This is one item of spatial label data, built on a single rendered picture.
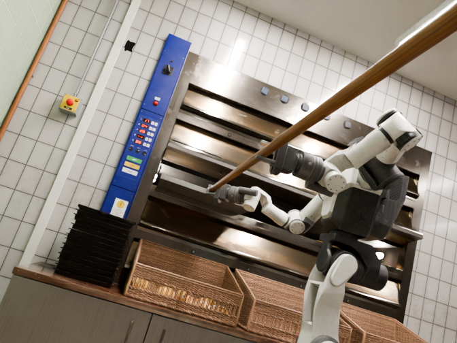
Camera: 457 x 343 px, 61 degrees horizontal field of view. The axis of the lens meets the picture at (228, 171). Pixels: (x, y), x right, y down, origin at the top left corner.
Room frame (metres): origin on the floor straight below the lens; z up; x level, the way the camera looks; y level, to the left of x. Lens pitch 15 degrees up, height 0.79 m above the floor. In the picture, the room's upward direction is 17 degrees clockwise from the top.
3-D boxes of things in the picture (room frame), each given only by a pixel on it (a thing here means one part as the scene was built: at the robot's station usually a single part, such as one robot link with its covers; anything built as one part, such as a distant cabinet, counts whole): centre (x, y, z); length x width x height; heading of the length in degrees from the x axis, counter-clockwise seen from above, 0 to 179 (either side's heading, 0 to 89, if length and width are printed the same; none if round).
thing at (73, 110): (2.18, 1.00, 1.46); 0.10 x 0.07 x 0.10; 101
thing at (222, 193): (1.99, -0.03, 1.20); 0.12 x 0.10 x 0.13; 65
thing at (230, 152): (2.50, -0.47, 1.54); 1.79 x 0.11 x 0.19; 101
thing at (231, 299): (2.14, 0.06, 0.72); 0.56 x 0.49 x 0.28; 100
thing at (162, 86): (3.22, 0.74, 1.08); 1.93 x 0.16 x 2.15; 11
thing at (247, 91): (2.53, -0.46, 2.00); 1.80 x 0.08 x 0.21; 101
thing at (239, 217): (2.52, -0.46, 1.16); 1.80 x 0.06 x 0.04; 101
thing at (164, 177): (2.27, 0.10, 1.19); 0.55 x 0.36 x 0.03; 100
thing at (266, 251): (2.50, -0.47, 1.02); 1.79 x 0.11 x 0.19; 101
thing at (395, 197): (1.62, -0.58, 1.27); 0.34 x 0.30 x 0.36; 2
